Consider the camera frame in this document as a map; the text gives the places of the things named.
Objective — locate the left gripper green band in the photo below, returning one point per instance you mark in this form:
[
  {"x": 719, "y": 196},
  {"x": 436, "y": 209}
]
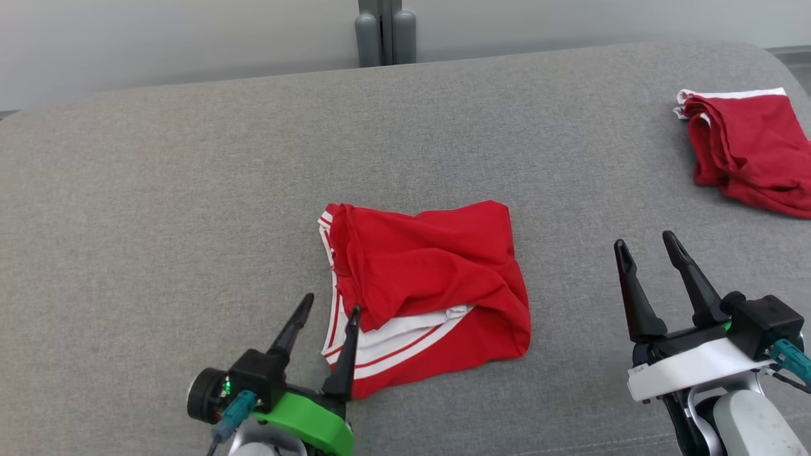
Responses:
[{"x": 317, "y": 424}]

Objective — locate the red shorts white trim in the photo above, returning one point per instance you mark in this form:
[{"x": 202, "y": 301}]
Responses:
[{"x": 754, "y": 145}]

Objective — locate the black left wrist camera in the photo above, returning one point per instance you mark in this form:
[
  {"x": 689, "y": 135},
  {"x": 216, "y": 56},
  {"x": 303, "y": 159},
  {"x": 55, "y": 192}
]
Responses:
[{"x": 253, "y": 373}]

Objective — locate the red shirt striped white sleeves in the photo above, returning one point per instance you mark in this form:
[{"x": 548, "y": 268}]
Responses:
[{"x": 431, "y": 266}]

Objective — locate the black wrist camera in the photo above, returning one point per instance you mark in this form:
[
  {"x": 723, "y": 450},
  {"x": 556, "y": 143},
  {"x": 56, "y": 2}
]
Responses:
[
  {"x": 253, "y": 373},
  {"x": 763, "y": 320}
]

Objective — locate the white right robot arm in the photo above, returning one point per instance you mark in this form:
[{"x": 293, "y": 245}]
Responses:
[{"x": 747, "y": 424}]

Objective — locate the grey metal partition post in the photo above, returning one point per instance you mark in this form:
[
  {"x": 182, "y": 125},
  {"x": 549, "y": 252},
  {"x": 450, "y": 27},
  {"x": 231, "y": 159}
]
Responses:
[{"x": 380, "y": 31}]

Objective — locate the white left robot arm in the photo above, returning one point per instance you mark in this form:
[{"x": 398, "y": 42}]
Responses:
[{"x": 260, "y": 446}]

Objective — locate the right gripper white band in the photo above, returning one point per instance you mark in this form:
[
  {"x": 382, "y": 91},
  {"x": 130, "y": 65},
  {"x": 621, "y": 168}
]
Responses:
[{"x": 690, "y": 367}]

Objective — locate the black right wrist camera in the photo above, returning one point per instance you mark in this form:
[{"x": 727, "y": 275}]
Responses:
[{"x": 763, "y": 320}]

